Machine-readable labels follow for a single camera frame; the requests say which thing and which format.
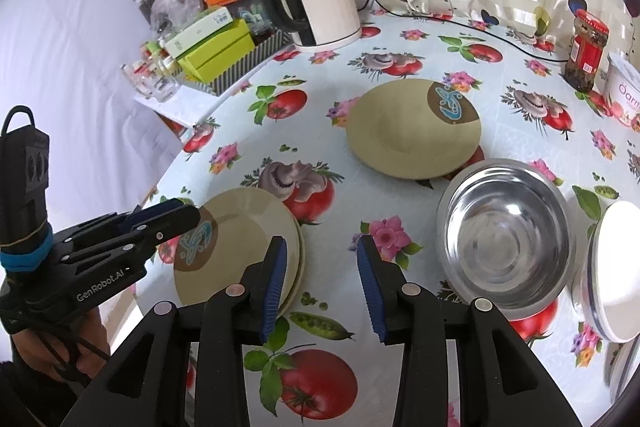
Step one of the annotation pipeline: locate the floral printed tablecloth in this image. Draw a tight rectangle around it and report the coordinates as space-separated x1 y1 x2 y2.
134 9 640 427

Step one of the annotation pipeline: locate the stack of white plates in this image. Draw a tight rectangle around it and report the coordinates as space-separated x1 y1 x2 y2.
584 201 640 343

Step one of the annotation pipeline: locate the clear plastic bag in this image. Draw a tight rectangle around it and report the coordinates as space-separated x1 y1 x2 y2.
149 0 207 34

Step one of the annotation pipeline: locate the white yogurt tub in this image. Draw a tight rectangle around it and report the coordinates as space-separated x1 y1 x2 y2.
601 52 640 128

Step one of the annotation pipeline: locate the white paper sheet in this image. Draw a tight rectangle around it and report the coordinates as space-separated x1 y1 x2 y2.
133 82 222 128

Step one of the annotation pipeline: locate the stainless steel bowl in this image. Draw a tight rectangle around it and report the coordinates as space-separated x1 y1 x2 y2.
436 159 572 309

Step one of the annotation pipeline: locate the white plate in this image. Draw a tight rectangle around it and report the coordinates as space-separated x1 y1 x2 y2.
604 341 640 404

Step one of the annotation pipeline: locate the cluster of small glass jars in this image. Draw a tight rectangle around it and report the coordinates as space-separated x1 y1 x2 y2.
121 41 180 104

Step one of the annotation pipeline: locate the beige plate with blue print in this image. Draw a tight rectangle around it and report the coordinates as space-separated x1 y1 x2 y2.
172 187 302 308
346 79 484 180

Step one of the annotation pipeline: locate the dark lidded glass jar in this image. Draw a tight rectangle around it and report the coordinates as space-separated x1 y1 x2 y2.
132 0 157 24

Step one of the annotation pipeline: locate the black white striped box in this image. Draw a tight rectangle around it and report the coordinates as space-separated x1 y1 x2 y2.
199 29 294 98

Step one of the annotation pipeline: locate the white and green flat box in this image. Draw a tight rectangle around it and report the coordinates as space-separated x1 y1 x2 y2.
164 6 234 58

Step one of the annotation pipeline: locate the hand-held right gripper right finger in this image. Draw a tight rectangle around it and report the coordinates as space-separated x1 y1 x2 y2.
356 234 587 427

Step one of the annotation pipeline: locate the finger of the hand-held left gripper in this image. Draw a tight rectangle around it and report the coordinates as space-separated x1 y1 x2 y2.
119 199 195 234
117 204 202 254

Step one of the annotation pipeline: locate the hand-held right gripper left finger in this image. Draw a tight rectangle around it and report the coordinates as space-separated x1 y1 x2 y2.
60 236 289 427

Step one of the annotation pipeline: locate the person's left hand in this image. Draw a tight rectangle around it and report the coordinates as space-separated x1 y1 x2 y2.
9 307 113 382

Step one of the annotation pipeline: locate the chili sauce jar red label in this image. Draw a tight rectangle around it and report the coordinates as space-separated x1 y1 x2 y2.
564 9 611 94

